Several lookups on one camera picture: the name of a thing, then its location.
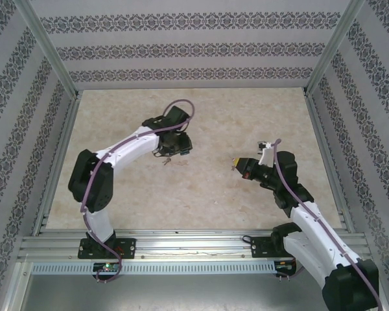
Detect grey sheet metal tray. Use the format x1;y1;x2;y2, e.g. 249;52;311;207
6;259;389;311

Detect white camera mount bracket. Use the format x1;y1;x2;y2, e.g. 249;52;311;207
259;143;275;167

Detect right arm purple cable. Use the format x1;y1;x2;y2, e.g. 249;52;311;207
271;138;384;311

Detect aluminium table edge rail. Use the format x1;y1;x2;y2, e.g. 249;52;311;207
304;92;358;235
31;90;82;238

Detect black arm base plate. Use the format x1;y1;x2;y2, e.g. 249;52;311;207
250;236;296;259
78;237;137;260

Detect aluminium mounting rail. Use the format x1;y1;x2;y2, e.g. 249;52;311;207
18;228;370;260

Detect slotted grey cable duct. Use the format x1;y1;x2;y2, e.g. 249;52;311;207
31;262;277;276

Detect aluminium frame post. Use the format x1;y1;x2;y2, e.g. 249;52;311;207
12;0;82;100
305;0;367;98

